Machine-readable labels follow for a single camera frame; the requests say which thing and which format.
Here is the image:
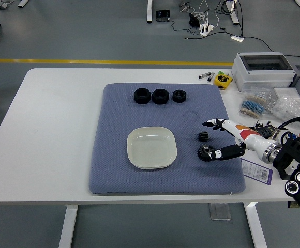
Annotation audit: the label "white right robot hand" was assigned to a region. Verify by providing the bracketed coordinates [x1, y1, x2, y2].
[202, 118, 271, 161]

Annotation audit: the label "small black gear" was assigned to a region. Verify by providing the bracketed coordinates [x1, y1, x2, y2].
[198, 131, 211, 143]

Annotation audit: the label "large black bevel gear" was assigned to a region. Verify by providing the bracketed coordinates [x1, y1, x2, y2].
[197, 144, 214, 163]

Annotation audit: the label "flat white box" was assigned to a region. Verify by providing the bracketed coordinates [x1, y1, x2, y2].
[273, 87, 300, 103]

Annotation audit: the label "small black hex nut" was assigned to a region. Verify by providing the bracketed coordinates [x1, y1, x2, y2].
[172, 89, 187, 103]

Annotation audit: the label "large black hex nut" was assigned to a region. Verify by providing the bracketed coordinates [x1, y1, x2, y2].
[152, 88, 170, 105]
[133, 88, 151, 105]

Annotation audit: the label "black digital meter module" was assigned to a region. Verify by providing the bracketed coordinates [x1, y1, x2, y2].
[252, 123, 280, 140]

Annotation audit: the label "purple-edged label card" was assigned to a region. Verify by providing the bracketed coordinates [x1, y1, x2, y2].
[240, 158, 274, 186]

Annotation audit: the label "blue resistor tape reel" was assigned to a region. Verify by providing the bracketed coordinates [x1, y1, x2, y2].
[239, 92, 268, 119]

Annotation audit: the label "white push button panel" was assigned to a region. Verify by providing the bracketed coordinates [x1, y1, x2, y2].
[279, 128, 300, 143]

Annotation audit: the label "clear bag of white parts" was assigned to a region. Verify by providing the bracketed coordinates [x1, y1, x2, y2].
[268, 94, 300, 130]

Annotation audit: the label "clear bag of small parts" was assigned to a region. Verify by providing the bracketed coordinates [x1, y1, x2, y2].
[247, 86, 279, 104]

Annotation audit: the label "yellow tape measure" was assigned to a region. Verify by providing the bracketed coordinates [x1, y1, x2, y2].
[213, 73, 233, 90]

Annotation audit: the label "white square plate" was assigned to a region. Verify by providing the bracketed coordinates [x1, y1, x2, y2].
[126, 126, 178, 171]

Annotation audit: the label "white power strip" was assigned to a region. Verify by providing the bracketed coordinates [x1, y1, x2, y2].
[199, 22, 215, 36]

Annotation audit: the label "black power adapter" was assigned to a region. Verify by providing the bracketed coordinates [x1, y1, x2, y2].
[188, 12, 200, 27]

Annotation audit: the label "blue-grey quilted mat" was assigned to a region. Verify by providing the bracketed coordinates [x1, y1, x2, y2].
[88, 82, 246, 196]

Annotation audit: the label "black handheld device with screen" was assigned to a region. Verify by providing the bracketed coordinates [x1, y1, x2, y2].
[156, 9, 171, 22]

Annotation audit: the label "grey electrical enclosure box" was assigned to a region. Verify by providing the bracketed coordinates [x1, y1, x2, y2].
[231, 52, 297, 93]

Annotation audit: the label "clear acrylic bracket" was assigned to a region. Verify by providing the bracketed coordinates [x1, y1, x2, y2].
[208, 203, 232, 221]

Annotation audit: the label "long black floor cable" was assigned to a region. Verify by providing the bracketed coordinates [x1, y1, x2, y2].
[243, 36, 300, 64]

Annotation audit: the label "black cable bundle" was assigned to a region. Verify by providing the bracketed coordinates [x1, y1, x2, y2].
[220, 0, 244, 38]

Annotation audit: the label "white cables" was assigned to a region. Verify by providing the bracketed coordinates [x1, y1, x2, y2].
[197, 0, 222, 28]

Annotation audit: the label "thin black device cable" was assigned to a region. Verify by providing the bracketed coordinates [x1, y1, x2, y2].
[169, 19, 200, 34]

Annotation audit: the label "grey metal floor bracket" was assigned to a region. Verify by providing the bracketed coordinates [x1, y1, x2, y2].
[0, 0, 15, 11]

